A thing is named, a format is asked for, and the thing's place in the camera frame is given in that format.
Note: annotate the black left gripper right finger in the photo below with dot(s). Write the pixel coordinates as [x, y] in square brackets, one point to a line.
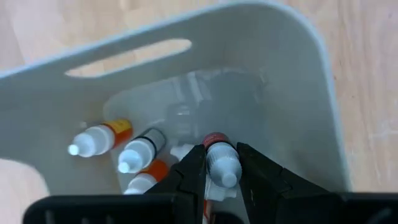
[264, 186]

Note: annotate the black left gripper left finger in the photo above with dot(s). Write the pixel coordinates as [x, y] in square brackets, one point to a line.
[186, 183]

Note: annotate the small white-capped coloring bottle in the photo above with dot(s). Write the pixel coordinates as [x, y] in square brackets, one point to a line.
[149, 175]
[217, 193]
[222, 161]

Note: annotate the small purple-label coloring bottle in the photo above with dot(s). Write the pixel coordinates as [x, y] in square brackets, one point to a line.
[141, 151]

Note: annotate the small orange coloring bottle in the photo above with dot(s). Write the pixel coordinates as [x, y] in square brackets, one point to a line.
[99, 138]

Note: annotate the white plastic storage bin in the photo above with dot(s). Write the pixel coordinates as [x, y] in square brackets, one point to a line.
[280, 93]

